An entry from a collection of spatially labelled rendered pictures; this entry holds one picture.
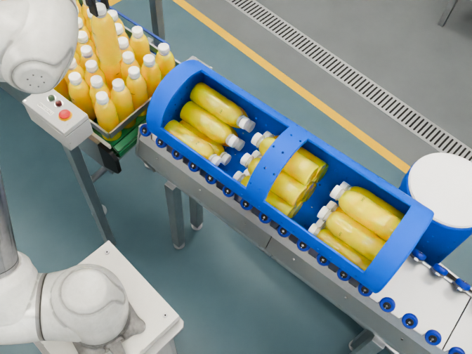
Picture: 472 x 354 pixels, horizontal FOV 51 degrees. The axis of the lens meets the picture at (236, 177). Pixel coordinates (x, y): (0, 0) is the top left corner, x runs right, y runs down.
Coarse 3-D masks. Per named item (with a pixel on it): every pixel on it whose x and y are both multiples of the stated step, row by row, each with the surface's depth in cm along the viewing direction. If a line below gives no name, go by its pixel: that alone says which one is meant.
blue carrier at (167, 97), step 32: (192, 64) 155; (160, 96) 150; (160, 128) 154; (256, 128) 167; (288, 128) 143; (192, 160) 155; (288, 160) 138; (352, 160) 142; (256, 192) 142; (320, 192) 161; (384, 192) 149; (288, 224) 142; (416, 224) 128; (384, 256) 128
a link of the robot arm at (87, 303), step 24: (48, 288) 109; (72, 288) 106; (96, 288) 107; (120, 288) 113; (48, 312) 107; (72, 312) 104; (96, 312) 106; (120, 312) 112; (48, 336) 110; (72, 336) 110; (96, 336) 112
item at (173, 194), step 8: (168, 184) 200; (168, 192) 204; (176, 192) 204; (168, 200) 211; (176, 200) 209; (168, 208) 218; (176, 208) 214; (176, 216) 220; (176, 224) 226; (176, 232) 235; (184, 232) 242; (176, 240) 244; (184, 240) 249; (176, 248) 252
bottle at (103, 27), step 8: (104, 16) 147; (96, 24) 148; (104, 24) 148; (112, 24) 150; (96, 32) 150; (104, 32) 150; (112, 32) 151; (96, 40) 153; (104, 40) 152; (112, 40) 154; (104, 48) 155; (112, 48) 156; (104, 56) 158; (112, 56) 158; (120, 56) 162; (104, 64) 161; (112, 64) 161
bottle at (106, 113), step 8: (96, 104) 163; (104, 104) 161; (112, 104) 164; (96, 112) 164; (104, 112) 163; (112, 112) 165; (104, 120) 166; (112, 120) 167; (104, 128) 170; (112, 128) 170; (104, 136) 175
